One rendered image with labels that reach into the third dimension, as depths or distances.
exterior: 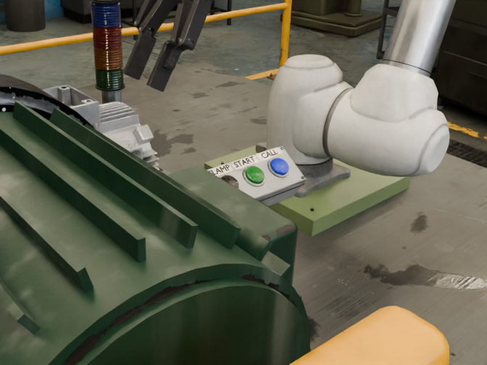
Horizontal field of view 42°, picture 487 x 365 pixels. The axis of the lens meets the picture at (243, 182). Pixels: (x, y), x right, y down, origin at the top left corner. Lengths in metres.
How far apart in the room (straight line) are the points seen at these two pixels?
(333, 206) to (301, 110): 0.21
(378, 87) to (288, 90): 0.19
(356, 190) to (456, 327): 0.43
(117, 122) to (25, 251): 0.79
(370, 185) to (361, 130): 0.23
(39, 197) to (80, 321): 0.08
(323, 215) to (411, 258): 0.19
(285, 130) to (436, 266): 0.41
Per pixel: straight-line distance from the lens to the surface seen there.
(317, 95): 1.30
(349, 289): 1.16
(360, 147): 1.25
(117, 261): 0.23
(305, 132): 1.32
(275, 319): 0.26
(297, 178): 0.96
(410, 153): 1.23
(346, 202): 1.36
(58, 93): 1.06
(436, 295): 1.19
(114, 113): 1.04
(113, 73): 1.37
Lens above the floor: 1.48
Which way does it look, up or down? 27 degrees down
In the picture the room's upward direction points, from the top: 3 degrees clockwise
